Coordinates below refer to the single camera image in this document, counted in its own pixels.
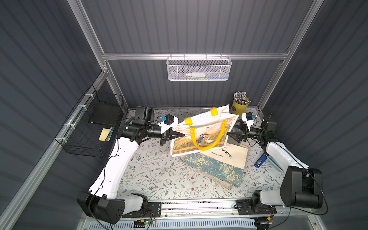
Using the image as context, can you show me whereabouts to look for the cream tote bag front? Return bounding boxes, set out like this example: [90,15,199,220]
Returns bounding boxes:
[179,152,248,190]

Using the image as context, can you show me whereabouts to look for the cream tote yellow handles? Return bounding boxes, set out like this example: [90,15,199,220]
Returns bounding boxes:
[170,105,239,157]

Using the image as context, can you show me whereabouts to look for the cream tote blue print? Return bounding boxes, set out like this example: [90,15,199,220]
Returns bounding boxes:
[184,144,248,187]

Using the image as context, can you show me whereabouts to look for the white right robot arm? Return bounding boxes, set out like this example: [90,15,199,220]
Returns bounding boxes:
[228,121,327,215]

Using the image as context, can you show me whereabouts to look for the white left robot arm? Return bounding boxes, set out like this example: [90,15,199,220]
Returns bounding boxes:
[77,106,184,225]

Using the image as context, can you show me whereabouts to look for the yellow pencil cup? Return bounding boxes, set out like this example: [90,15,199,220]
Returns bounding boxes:
[230,97,250,115]

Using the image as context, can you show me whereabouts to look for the bundle of pencils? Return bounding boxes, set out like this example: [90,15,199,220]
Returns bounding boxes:
[233,91,251,105]

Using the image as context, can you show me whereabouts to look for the blue black marker device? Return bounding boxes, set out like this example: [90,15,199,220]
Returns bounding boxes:
[254,153,268,168]

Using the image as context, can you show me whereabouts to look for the teal calculator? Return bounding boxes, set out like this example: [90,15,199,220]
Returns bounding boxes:
[268,156,284,172]

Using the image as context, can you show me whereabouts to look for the yellow sticky notepad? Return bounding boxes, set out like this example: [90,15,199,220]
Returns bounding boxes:
[98,128,110,141]

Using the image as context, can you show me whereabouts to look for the black notebook in basket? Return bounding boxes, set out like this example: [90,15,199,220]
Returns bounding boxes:
[88,103,122,126]

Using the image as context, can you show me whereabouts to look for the white tube in basket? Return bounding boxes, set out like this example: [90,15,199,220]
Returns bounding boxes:
[186,72,206,79]

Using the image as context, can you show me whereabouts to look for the small green circuit board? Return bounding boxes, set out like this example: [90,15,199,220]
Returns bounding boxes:
[133,219,151,229]

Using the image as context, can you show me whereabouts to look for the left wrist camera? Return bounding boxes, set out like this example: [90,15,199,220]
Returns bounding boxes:
[158,114,178,134]

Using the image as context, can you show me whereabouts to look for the white wire wall basket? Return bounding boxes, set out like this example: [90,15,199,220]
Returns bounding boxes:
[166,55,232,81]

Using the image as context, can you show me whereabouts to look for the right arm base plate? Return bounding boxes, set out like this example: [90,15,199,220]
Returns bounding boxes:
[233,199,277,216]

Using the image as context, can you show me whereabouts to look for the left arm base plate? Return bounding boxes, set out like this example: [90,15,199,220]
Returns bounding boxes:
[122,202,162,219]

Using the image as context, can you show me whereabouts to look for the black wire wall basket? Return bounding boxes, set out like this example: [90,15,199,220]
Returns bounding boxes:
[55,87,124,158]

